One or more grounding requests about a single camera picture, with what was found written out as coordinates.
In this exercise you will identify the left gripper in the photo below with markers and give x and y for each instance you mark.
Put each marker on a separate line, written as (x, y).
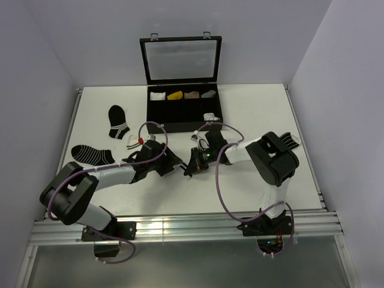
(170, 160)

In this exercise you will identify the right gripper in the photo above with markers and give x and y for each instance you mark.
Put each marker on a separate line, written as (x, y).
(196, 164)

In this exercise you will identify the white sock with black lines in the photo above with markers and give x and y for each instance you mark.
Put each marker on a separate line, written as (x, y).
(209, 117)

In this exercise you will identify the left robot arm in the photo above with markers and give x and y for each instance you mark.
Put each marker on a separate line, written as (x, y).
(68, 196)

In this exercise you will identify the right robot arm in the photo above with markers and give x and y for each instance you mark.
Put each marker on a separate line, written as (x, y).
(276, 164)

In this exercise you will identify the cream sock with black stripes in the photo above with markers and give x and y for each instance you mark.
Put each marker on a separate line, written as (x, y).
(132, 142)

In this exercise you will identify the white rolled sock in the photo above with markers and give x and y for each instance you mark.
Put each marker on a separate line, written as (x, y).
(157, 96)

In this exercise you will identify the black sock with white stripes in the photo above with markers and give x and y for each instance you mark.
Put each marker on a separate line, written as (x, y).
(118, 124)

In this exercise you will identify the yellow rolled sock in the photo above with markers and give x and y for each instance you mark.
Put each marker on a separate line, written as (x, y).
(175, 96)

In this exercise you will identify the black white horizontal striped sock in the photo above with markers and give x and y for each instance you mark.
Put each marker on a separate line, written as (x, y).
(94, 157)

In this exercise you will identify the black storage box with lid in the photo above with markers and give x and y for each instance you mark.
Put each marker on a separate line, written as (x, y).
(184, 64)

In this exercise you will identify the tan rolled sock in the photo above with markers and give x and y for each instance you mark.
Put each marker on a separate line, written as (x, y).
(192, 95)

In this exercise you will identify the grey rolled sock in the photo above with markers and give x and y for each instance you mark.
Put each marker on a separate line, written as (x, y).
(209, 94)

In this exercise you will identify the black sock white vertical stripes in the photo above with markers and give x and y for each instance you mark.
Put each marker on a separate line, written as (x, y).
(290, 140)

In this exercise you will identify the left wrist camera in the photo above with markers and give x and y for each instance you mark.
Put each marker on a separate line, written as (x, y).
(142, 140)

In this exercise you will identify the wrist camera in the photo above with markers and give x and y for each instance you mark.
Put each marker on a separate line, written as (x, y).
(142, 140)
(200, 142)

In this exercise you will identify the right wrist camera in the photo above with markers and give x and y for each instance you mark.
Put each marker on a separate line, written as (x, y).
(200, 142)

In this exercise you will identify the aluminium frame rail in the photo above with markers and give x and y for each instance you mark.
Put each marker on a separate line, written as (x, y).
(190, 228)

